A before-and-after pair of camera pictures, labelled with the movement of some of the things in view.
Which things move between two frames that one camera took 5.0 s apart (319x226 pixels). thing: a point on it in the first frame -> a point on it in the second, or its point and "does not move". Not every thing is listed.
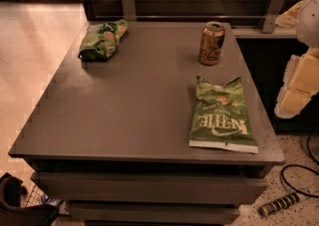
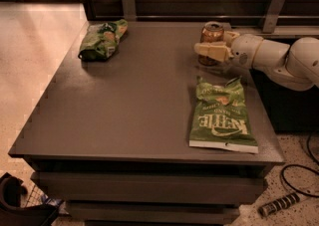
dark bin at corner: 12,211 does not move
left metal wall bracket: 129,4 does not move
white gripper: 309,21 -> 245,50
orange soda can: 211,43 does not move
